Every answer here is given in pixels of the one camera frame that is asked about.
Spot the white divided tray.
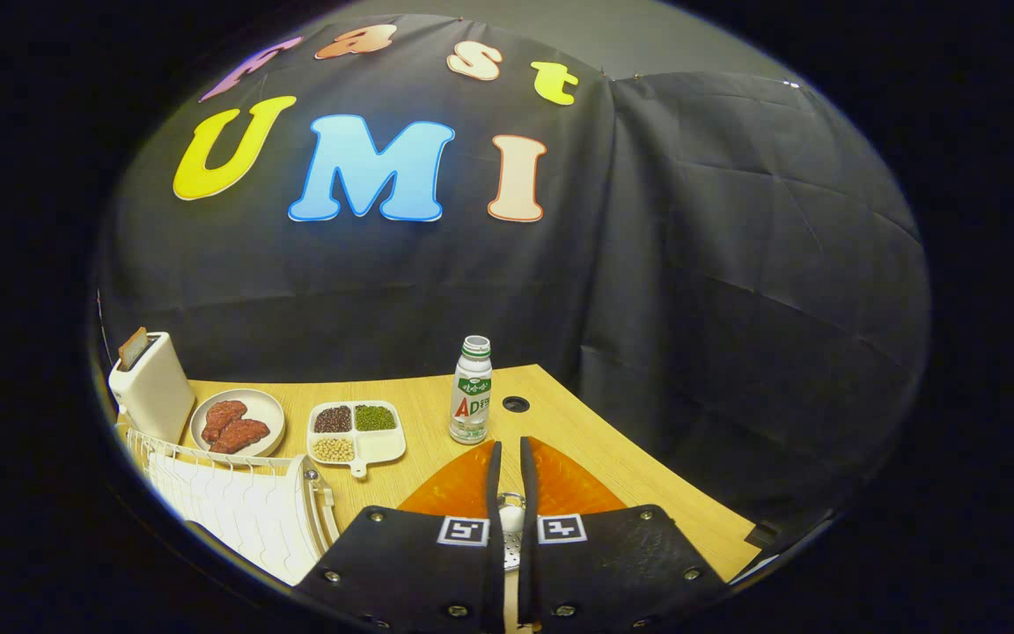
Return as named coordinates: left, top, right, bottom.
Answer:
left=307, top=401, right=408, bottom=479

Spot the white toaster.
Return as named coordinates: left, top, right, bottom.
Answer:
left=108, top=331, right=196, bottom=446

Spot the black backdrop cloth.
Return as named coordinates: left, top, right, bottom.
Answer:
left=93, top=13, right=932, bottom=529

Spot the white wire dish rack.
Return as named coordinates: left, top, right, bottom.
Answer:
left=115, top=423, right=342, bottom=587

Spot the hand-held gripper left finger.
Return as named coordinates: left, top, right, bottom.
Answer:
left=291, top=440, right=506, bottom=634

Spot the white drink bottle green label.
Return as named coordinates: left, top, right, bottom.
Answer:
left=449, top=335, right=493, bottom=446

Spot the spoon with striped handle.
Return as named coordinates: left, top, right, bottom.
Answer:
left=496, top=491, right=527, bottom=571

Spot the grey plate with meat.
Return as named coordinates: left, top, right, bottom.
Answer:
left=189, top=388, right=286, bottom=460

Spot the toast slice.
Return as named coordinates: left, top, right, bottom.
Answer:
left=118, top=327, right=150, bottom=371

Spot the brown meat piece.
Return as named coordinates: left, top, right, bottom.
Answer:
left=202, top=401, right=248, bottom=444
left=210, top=418, right=271, bottom=455

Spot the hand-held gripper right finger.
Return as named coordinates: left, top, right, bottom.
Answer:
left=518, top=436, right=728, bottom=634

